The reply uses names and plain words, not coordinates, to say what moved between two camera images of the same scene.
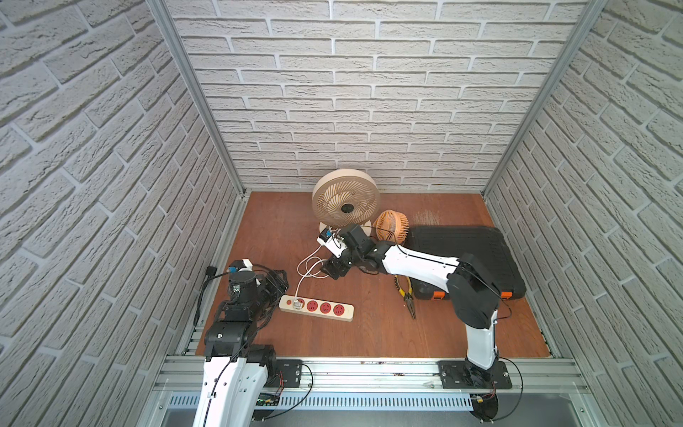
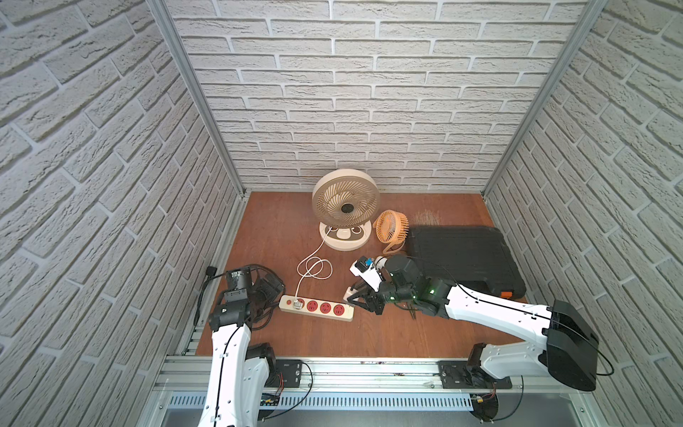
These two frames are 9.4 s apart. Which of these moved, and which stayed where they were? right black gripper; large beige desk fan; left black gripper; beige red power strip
Moved: right black gripper
Stayed: large beige desk fan; beige red power strip; left black gripper
